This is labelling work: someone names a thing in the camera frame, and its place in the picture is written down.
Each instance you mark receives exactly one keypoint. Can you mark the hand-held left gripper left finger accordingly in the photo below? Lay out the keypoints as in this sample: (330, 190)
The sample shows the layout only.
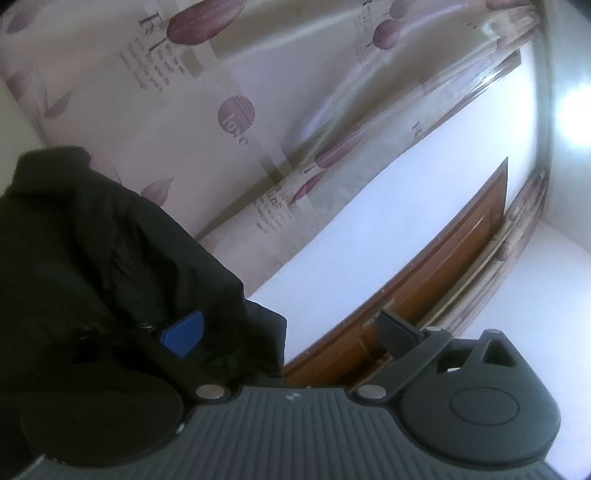
(182, 333)

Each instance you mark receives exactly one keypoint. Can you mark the brown wooden board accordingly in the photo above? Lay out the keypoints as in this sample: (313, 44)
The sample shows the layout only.
(443, 258)

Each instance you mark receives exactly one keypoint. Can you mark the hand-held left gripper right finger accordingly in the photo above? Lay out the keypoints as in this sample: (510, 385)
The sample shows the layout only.
(398, 333)

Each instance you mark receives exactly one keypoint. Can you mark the black jacket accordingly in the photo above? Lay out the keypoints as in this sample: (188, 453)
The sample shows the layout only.
(92, 258)

